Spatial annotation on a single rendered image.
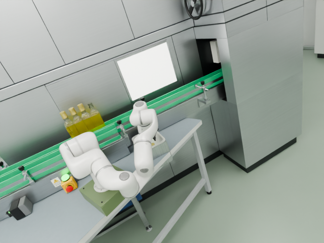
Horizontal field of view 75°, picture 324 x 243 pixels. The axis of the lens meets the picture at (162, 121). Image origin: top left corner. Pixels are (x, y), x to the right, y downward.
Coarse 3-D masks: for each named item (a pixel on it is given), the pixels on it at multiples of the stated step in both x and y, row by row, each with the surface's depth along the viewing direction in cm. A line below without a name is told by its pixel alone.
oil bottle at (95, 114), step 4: (92, 112) 137; (96, 112) 137; (92, 116) 137; (96, 116) 138; (100, 116) 139; (96, 120) 139; (100, 120) 140; (96, 124) 140; (100, 124) 141; (104, 124) 142; (100, 128) 142
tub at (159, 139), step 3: (135, 135) 144; (156, 135) 144; (159, 135) 137; (132, 138) 142; (156, 138) 146; (159, 138) 139; (162, 138) 132; (153, 141) 145; (156, 141) 144; (159, 141) 142; (162, 141) 128; (156, 144) 128; (159, 144) 128; (153, 147) 127
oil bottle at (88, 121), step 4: (84, 116) 135; (88, 116) 136; (84, 120) 136; (88, 120) 137; (92, 120) 138; (88, 124) 138; (92, 124) 139; (88, 128) 139; (92, 128) 140; (96, 128) 141
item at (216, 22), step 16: (208, 0) 136; (224, 0) 127; (240, 0) 131; (256, 0) 136; (272, 0) 140; (288, 0) 146; (208, 16) 143; (224, 16) 130; (240, 16) 135; (256, 16) 140; (272, 16) 145; (208, 32) 150; (224, 32) 136; (240, 32) 138
